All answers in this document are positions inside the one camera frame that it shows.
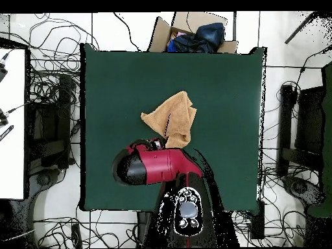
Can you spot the pink garment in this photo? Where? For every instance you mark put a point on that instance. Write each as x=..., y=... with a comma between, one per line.
x=179, y=34

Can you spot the brown cardboard box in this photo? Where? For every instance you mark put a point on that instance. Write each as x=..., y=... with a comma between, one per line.
x=160, y=36

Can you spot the grey stand base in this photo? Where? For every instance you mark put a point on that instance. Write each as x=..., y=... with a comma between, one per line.
x=298, y=186
x=44, y=179

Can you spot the green covered side table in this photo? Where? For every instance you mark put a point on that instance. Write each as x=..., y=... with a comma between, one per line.
x=327, y=129

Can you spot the dark green table cloth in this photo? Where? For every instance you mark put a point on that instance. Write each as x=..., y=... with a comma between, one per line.
x=116, y=77

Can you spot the dark navy garment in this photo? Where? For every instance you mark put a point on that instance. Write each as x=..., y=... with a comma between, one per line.
x=192, y=44

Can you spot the black rectangular box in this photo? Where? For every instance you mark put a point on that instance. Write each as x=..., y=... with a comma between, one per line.
x=257, y=223

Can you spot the blue denim garment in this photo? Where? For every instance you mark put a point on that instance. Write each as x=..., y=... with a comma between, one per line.
x=211, y=32

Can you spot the tan terry towel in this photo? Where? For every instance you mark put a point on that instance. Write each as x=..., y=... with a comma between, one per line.
x=179, y=114

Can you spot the black stand frame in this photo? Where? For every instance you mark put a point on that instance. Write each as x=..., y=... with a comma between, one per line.
x=285, y=116
x=64, y=116

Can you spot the black perforated strip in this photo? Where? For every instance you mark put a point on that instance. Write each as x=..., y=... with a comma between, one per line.
x=6, y=132

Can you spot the black metal bar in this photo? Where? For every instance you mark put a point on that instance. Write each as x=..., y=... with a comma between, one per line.
x=298, y=29

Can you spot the white table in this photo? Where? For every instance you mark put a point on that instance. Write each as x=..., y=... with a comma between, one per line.
x=13, y=155

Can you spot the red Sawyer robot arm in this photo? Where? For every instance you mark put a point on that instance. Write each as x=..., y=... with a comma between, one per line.
x=160, y=166

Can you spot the black power strip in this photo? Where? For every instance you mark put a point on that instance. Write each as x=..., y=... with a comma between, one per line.
x=76, y=236

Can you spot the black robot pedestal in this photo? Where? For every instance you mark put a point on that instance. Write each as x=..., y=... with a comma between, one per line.
x=144, y=228

